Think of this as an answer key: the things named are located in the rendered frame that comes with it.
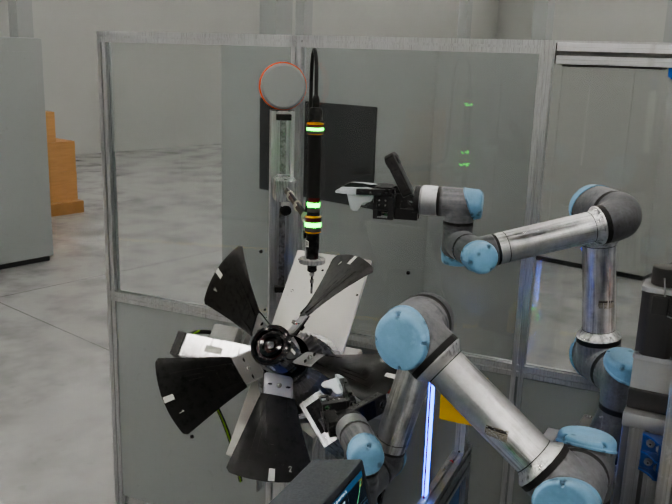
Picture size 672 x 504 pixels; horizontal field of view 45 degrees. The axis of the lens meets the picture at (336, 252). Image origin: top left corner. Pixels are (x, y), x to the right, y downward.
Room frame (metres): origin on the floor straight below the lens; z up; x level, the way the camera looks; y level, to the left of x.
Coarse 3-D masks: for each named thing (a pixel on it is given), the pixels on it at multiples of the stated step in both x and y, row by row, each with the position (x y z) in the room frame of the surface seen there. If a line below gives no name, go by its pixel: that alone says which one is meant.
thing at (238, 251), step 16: (240, 256) 2.27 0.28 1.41; (224, 272) 2.29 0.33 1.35; (240, 272) 2.24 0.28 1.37; (208, 288) 2.32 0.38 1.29; (224, 288) 2.28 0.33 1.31; (240, 288) 2.22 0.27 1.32; (208, 304) 2.32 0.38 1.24; (224, 304) 2.27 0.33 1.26; (240, 304) 2.21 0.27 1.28; (256, 304) 2.16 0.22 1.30; (240, 320) 2.22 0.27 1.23
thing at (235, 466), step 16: (272, 400) 1.98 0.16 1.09; (288, 400) 2.00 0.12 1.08; (256, 416) 1.93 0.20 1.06; (272, 416) 1.95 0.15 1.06; (288, 416) 1.97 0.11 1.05; (256, 432) 1.91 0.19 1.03; (272, 432) 1.92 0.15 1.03; (288, 432) 1.94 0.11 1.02; (240, 448) 1.87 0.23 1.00; (256, 448) 1.88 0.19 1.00; (272, 448) 1.89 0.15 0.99; (288, 448) 1.91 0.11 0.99; (304, 448) 1.93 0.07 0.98; (240, 464) 1.85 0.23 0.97; (256, 464) 1.86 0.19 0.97; (272, 464) 1.87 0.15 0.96; (304, 464) 1.89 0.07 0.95; (288, 480) 1.85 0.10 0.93
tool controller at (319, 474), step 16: (320, 464) 1.38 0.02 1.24; (336, 464) 1.36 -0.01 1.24; (352, 464) 1.35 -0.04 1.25; (304, 480) 1.32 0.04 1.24; (320, 480) 1.30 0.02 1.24; (336, 480) 1.29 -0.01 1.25; (352, 480) 1.31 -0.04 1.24; (288, 496) 1.26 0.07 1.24; (304, 496) 1.25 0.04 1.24; (320, 496) 1.24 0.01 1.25; (336, 496) 1.25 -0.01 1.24; (352, 496) 1.30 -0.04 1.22; (368, 496) 1.35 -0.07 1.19
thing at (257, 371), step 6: (240, 354) 2.08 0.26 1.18; (246, 354) 2.08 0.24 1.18; (234, 360) 2.08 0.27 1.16; (240, 360) 2.08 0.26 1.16; (246, 360) 2.08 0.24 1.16; (252, 360) 2.08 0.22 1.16; (240, 366) 2.08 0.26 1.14; (252, 366) 2.08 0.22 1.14; (258, 366) 2.09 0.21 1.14; (240, 372) 2.08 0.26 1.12; (246, 372) 2.08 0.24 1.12; (252, 372) 2.09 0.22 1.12; (258, 372) 2.09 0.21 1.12; (246, 378) 2.09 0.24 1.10; (252, 378) 2.09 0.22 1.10; (258, 378) 2.09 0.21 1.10
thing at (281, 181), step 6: (276, 174) 2.71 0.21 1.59; (282, 174) 2.71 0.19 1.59; (288, 174) 2.71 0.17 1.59; (276, 180) 2.62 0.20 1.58; (282, 180) 2.62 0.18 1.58; (288, 180) 2.63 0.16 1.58; (294, 180) 2.63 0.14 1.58; (276, 186) 2.61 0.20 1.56; (282, 186) 2.61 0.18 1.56; (288, 186) 2.62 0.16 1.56; (294, 186) 2.62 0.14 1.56; (276, 192) 2.61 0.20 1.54; (282, 192) 2.61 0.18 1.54; (294, 192) 2.62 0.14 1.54; (276, 198) 2.61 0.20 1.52; (282, 198) 2.61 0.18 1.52
